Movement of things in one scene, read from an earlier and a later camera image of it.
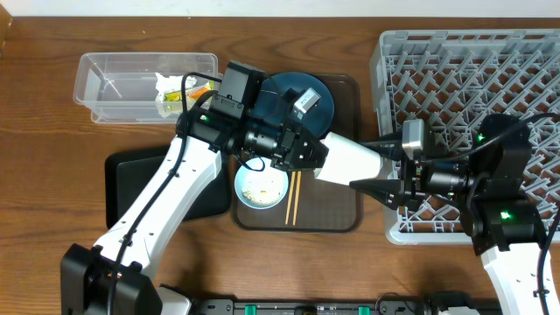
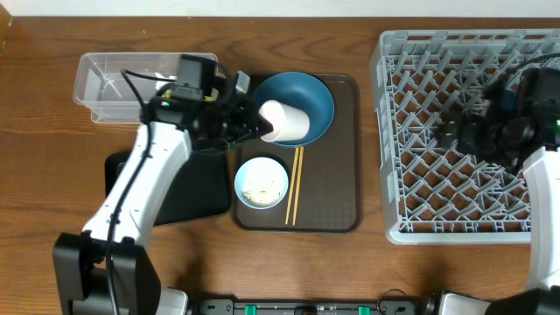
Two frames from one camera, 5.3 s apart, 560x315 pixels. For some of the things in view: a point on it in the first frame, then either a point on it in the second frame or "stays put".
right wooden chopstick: x=298 y=178 stays put
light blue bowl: x=261 y=189 stays put
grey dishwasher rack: x=437 y=87 stays put
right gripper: x=412 y=186 -> x=469 y=124
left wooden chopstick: x=293 y=178 stays put
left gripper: x=296 y=151 -> x=250 y=129
